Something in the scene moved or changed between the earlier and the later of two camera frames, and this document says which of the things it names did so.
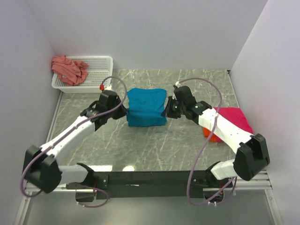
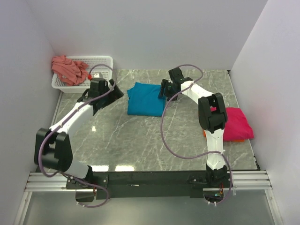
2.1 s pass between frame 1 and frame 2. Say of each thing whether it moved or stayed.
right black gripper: moved
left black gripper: moved
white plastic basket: stayed
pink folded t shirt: stayed
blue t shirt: moved
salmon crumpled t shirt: stayed
